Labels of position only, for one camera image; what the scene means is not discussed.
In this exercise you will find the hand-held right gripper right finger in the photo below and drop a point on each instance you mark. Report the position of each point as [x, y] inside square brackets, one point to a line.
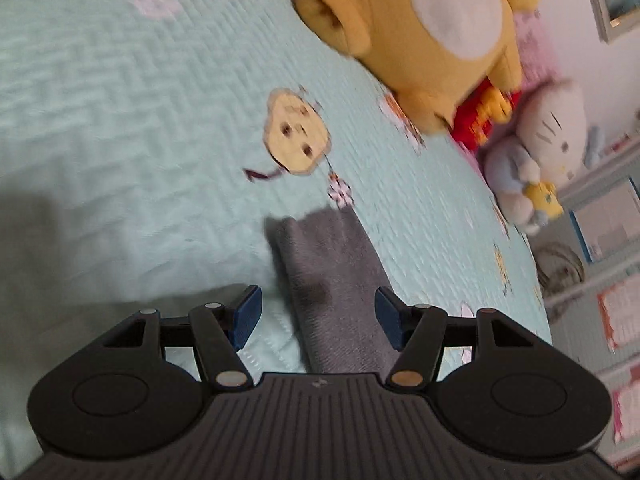
[390, 317]

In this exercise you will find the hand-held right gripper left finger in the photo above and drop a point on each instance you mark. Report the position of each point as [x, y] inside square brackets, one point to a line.
[247, 315]

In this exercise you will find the grey sweater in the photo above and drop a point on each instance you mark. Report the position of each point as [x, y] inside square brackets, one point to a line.
[335, 285]

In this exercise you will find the small yellow plush toy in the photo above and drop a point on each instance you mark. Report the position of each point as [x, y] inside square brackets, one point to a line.
[542, 200]

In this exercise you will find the grey sliding door wardrobe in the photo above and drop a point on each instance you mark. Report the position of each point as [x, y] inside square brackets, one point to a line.
[600, 270]

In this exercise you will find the red plush toy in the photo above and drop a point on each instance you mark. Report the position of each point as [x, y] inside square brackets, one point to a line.
[480, 115]

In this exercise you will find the orange bordered poster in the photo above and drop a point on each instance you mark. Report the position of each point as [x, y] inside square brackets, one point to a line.
[622, 312]

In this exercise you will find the blue bordered poster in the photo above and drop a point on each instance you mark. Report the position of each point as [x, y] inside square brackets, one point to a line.
[607, 222]

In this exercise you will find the white cat plush toy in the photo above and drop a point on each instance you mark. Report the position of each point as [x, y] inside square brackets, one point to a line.
[550, 125]

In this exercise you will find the pink bordered poster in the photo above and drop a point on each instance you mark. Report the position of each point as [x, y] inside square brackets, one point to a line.
[629, 410]

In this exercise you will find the large yellow plush toy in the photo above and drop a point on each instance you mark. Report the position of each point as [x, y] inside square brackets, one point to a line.
[400, 35]

